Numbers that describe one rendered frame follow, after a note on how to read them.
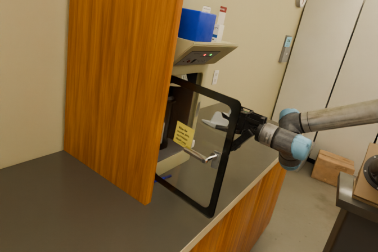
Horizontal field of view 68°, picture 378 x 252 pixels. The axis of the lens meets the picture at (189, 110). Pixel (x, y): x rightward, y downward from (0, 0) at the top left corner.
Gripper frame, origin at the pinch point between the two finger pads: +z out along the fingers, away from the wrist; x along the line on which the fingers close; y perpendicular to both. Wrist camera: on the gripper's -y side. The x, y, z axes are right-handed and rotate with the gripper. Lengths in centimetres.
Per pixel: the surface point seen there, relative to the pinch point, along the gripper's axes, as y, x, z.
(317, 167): -108, -255, -24
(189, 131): 0.2, 18.9, -2.9
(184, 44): 25.9, 17.7, 6.1
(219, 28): 31.8, -1.8, 5.9
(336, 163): -95, -258, -41
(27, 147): -27, 39, 57
